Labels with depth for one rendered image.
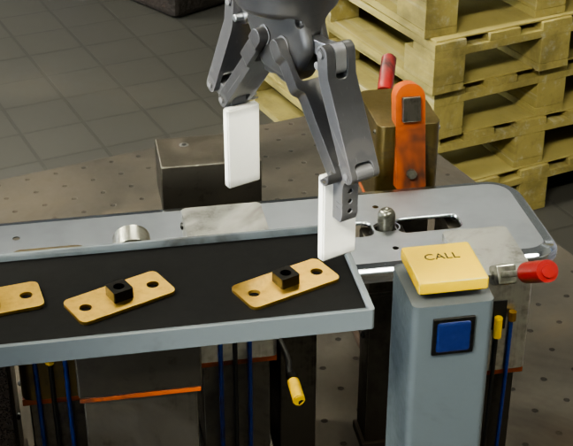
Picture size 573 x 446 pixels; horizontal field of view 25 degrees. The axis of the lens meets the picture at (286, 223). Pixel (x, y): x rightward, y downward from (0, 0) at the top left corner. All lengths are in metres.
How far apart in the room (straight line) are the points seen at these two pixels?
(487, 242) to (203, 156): 0.39
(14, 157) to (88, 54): 0.81
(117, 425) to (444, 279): 0.29
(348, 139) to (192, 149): 0.68
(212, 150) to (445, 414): 0.55
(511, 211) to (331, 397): 0.36
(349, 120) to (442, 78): 2.32
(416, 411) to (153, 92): 3.22
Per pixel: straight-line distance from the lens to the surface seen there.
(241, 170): 1.05
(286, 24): 0.92
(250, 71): 0.99
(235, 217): 1.24
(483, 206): 1.50
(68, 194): 2.17
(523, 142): 3.48
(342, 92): 0.89
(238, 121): 1.03
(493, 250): 1.30
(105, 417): 1.07
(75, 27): 4.84
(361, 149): 0.90
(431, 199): 1.51
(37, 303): 1.03
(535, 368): 1.76
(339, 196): 0.92
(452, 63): 3.21
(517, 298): 1.29
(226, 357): 1.24
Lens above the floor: 1.72
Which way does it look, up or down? 30 degrees down
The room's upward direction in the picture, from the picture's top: straight up
